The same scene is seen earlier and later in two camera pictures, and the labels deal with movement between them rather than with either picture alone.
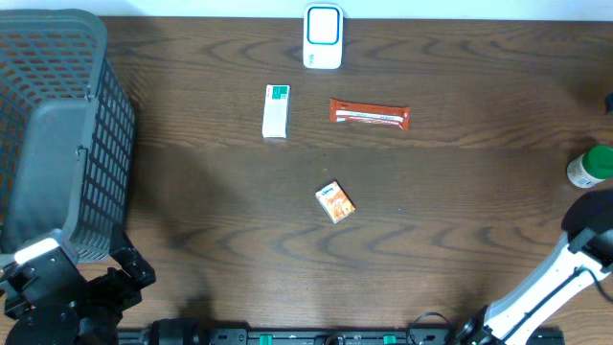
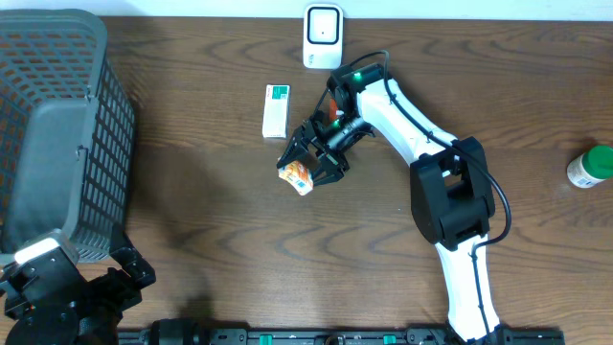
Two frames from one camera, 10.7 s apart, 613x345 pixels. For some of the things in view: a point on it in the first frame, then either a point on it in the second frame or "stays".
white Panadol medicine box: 276,113 stays
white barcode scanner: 323,36 stays
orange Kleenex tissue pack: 335,201 to 298,176
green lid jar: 589,169 stays
